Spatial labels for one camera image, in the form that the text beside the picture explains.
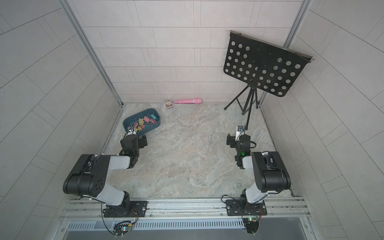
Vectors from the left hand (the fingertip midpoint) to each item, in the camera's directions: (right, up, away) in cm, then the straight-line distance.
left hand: (138, 134), depth 95 cm
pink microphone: (+36, +23, +21) cm, 48 cm away
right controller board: (+63, -37, -28) cm, 79 cm away
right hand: (+63, +1, 0) cm, 63 cm away
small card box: (+15, +21, +21) cm, 33 cm away
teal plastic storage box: (-1, +8, +10) cm, 13 cm away
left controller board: (+5, -38, -29) cm, 48 cm away
